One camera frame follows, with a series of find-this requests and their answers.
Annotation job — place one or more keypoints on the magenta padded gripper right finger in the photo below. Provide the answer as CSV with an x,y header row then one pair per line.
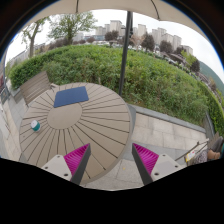
x,y
152,166

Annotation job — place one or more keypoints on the white and green mouse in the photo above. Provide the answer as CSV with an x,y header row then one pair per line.
x,y
35,125

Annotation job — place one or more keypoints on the green hedge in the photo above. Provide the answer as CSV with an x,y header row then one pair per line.
x,y
148,81

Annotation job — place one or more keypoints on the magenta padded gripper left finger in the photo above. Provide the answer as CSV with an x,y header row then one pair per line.
x,y
70,167

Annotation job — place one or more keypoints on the wooden slatted bench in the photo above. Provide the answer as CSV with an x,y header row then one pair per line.
x,y
35,86

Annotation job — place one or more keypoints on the round wooden slatted table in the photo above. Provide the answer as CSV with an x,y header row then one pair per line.
x,y
104,122

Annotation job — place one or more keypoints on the beige umbrella canopy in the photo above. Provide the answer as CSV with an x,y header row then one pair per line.
x,y
157,9

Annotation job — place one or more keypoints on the black umbrella pole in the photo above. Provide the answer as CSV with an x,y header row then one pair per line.
x,y
125,50

